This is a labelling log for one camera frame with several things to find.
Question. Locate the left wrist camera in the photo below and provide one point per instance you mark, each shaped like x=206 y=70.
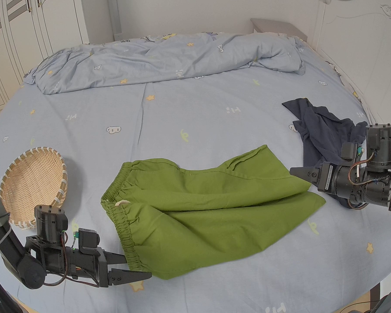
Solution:
x=88 y=238

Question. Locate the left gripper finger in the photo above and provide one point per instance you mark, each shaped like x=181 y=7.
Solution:
x=123 y=275
x=115 y=260

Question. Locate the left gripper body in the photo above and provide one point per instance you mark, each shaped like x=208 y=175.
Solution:
x=84 y=264

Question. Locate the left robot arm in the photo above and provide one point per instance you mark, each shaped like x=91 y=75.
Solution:
x=29 y=269

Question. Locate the dark blue garment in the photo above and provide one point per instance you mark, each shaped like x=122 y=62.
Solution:
x=319 y=132

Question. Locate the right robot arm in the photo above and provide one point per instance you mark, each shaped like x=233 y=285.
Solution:
x=381 y=148

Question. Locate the bed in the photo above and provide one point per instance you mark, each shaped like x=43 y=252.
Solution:
x=215 y=109

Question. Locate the pale blue quilt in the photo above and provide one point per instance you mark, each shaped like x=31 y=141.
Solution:
x=150 y=64

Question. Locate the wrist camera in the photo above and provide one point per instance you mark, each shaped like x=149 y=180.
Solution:
x=349 y=152
x=88 y=238

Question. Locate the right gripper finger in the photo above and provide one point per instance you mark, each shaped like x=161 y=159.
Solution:
x=308 y=174

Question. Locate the grey bedside table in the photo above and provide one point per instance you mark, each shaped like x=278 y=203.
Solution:
x=273 y=26

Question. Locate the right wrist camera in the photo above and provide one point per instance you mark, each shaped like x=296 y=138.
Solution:
x=349 y=152

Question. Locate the green shorts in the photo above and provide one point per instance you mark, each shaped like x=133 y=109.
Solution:
x=215 y=214

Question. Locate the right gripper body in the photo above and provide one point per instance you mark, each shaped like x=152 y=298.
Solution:
x=337 y=179

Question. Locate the round woven basket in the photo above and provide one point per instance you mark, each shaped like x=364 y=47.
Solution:
x=32 y=181

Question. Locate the white wardrobe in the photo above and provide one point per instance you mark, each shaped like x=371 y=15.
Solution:
x=35 y=28

